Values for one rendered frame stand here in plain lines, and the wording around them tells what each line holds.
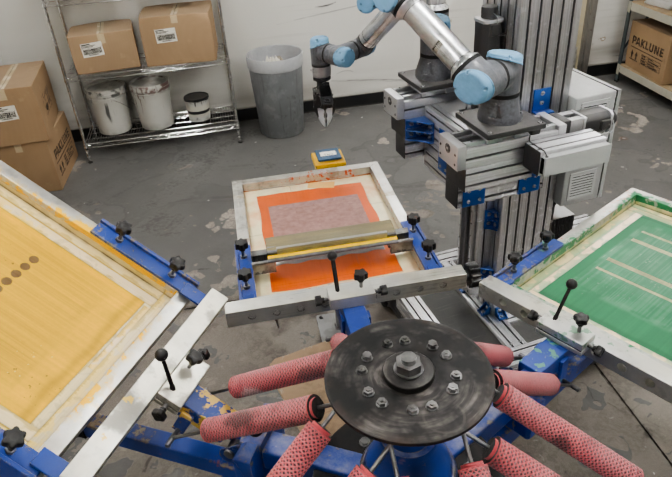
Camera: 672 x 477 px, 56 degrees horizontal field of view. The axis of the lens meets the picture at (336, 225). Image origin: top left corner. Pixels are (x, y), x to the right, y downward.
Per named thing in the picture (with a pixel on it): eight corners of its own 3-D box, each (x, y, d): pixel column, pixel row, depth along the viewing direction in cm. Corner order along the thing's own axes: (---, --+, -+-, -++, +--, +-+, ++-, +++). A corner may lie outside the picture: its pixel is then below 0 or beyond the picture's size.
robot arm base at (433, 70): (441, 67, 263) (442, 43, 258) (459, 77, 251) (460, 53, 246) (409, 72, 260) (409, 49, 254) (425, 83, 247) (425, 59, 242)
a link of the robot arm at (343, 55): (361, 43, 237) (340, 38, 244) (341, 50, 231) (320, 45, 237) (362, 63, 241) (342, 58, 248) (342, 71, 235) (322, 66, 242)
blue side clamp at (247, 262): (237, 261, 207) (234, 244, 203) (252, 259, 208) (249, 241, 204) (242, 319, 182) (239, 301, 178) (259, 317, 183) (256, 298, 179)
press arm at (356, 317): (339, 309, 175) (338, 295, 173) (360, 306, 176) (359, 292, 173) (352, 351, 161) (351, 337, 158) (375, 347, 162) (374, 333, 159)
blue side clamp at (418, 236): (400, 236, 214) (400, 219, 210) (414, 234, 215) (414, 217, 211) (427, 289, 189) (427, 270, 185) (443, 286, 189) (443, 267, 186)
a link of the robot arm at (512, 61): (527, 88, 210) (531, 48, 203) (506, 100, 202) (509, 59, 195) (496, 81, 217) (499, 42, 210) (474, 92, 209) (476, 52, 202)
